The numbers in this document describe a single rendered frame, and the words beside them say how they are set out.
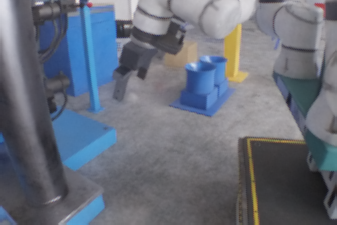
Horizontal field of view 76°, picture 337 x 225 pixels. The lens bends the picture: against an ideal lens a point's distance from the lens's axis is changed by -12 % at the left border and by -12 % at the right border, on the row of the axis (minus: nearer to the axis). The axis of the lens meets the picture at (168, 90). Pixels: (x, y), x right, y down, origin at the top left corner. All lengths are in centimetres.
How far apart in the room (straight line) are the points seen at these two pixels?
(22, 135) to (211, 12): 82
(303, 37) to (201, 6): 60
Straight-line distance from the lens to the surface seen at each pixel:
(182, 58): 345
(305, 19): 98
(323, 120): 61
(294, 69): 100
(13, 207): 133
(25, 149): 105
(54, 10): 158
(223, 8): 45
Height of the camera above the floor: 102
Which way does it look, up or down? 22 degrees down
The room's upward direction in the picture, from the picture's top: 1 degrees counter-clockwise
